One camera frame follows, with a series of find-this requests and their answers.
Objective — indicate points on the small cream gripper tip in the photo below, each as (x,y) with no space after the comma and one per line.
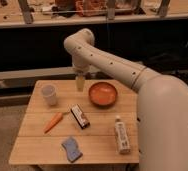
(80,82)

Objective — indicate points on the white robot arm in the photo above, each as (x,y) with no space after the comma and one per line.
(162,103)

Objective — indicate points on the orange bowl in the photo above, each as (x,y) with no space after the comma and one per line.
(102,94)

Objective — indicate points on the translucent plastic cup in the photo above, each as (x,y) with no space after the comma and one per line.
(48,93)

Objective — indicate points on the small snack box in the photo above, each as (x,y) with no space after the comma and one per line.
(80,116)

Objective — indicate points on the orange carrot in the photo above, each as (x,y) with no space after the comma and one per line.
(53,122)

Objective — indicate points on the wooden folding table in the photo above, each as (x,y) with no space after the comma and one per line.
(97,142)

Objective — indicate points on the blue sponge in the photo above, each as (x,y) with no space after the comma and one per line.
(72,149)

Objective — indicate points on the white tube bottle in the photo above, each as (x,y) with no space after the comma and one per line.
(122,139)

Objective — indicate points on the cluttered background shelf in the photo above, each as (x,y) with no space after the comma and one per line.
(31,13)

